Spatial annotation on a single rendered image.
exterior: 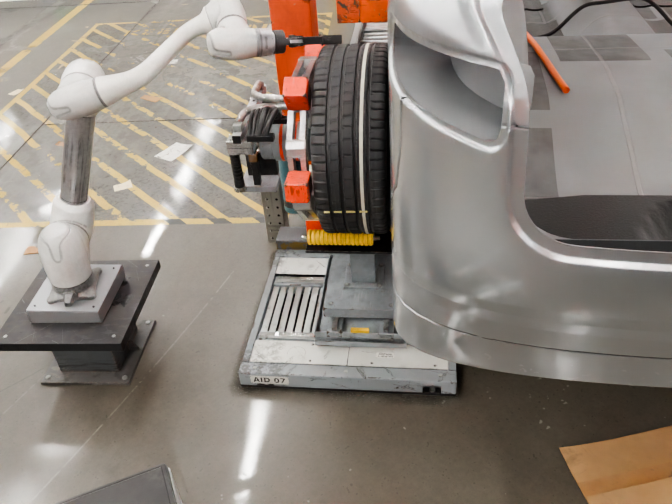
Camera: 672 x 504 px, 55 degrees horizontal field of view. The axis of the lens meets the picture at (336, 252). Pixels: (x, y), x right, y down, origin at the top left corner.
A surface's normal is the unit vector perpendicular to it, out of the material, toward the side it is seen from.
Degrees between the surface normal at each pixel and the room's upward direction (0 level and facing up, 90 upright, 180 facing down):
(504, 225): 89
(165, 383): 0
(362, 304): 0
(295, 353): 0
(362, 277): 90
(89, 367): 90
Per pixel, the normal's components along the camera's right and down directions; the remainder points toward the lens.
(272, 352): -0.07, -0.80
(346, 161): -0.13, 0.36
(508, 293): -0.34, 0.66
